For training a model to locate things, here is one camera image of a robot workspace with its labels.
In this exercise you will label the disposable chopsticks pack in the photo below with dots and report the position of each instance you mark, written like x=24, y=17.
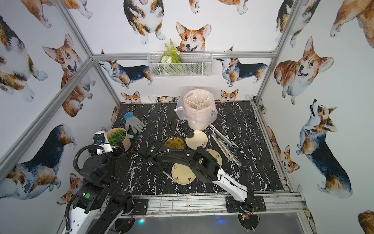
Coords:
x=168, y=175

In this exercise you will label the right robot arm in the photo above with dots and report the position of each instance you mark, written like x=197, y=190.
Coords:
x=203, y=165

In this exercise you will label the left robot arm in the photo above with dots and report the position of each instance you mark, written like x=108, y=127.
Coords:
x=96, y=206

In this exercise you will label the wrapped chopsticks pack far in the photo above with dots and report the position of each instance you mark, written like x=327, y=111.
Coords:
x=214, y=129

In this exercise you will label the wrapped chopsticks pack near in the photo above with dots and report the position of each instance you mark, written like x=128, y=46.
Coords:
x=230, y=156

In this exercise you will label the clear plastic bin liner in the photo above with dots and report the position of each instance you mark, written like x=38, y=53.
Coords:
x=179, y=110

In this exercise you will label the pink trash bin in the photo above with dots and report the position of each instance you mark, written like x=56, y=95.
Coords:
x=200, y=108

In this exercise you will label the cream plate back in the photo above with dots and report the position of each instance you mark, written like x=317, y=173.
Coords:
x=196, y=139

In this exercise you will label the cream plate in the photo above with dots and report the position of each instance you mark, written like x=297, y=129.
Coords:
x=182, y=174
x=196, y=139
x=216, y=155

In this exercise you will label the dark yellow patterned plate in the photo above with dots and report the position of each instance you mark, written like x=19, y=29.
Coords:
x=175, y=142

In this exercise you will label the cream plate front right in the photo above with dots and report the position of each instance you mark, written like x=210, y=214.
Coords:
x=216, y=155

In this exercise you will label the grey blue work glove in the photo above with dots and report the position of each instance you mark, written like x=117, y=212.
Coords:
x=133, y=123

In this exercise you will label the cream plate front left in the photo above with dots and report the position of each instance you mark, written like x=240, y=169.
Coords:
x=182, y=174

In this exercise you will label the artificial fern with flower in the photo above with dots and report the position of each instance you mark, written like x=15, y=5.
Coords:
x=171, y=59

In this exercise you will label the brown pot green plant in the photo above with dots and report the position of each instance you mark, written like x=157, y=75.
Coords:
x=118, y=137

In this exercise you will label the white wire wall basket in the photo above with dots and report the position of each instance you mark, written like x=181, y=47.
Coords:
x=193, y=64

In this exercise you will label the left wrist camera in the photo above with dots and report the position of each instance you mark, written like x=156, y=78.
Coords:
x=100, y=139

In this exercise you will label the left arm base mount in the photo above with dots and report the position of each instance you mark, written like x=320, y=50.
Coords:
x=135, y=207

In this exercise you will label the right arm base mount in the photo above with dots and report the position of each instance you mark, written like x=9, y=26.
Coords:
x=255, y=204

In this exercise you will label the aluminium front rail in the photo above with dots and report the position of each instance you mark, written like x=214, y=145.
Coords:
x=214, y=204

